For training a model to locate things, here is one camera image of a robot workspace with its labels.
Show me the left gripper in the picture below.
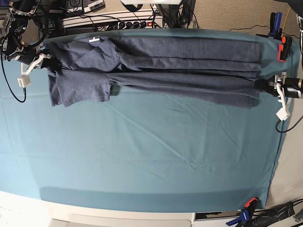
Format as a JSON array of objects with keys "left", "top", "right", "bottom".
[{"left": 253, "top": 72, "right": 298, "bottom": 106}]

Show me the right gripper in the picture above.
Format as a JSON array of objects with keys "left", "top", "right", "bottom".
[{"left": 14, "top": 46, "right": 62, "bottom": 75}]

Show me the blue-grey T-shirt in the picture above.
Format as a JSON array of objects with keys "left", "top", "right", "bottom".
[{"left": 45, "top": 36, "right": 261, "bottom": 108}]

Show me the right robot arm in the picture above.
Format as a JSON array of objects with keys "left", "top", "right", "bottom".
[{"left": 0, "top": 0, "right": 66, "bottom": 72}]

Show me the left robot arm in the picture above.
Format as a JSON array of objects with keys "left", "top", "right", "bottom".
[{"left": 254, "top": 0, "right": 303, "bottom": 99}]

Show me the orange black clamp top right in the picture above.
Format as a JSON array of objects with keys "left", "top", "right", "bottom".
[{"left": 277, "top": 36, "right": 293, "bottom": 62}]

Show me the blue clamp top right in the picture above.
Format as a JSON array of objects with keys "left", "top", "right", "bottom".
[{"left": 268, "top": 12, "right": 282, "bottom": 40}]

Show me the white power strip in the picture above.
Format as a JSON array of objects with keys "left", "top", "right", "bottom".
[{"left": 94, "top": 17, "right": 163, "bottom": 31}]

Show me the teal table cloth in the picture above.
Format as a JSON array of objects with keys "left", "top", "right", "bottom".
[{"left": 0, "top": 28, "right": 299, "bottom": 213}]

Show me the blue orange clamp bottom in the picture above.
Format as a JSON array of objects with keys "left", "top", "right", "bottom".
[{"left": 226, "top": 197, "right": 258, "bottom": 227}]

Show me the black plastic bag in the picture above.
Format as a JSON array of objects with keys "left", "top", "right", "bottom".
[{"left": 251, "top": 201, "right": 295, "bottom": 227}]

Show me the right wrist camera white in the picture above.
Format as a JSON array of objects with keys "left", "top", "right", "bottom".
[{"left": 18, "top": 74, "right": 31, "bottom": 88}]

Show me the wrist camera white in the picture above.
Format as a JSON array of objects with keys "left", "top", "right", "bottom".
[
  {"left": 276, "top": 107, "right": 290, "bottom": 121},
  {"left": 18, "top": 74, "right": 31, "bottom": 88}
]

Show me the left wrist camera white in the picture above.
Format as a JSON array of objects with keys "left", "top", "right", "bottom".
[{"left": 276, "top": 107, "right": 290, "bottom": 121}]

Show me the yellow cable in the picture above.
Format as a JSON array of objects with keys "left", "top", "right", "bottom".
[{"left": 283, "top": 3, "right": 294, "bottom": 36}]

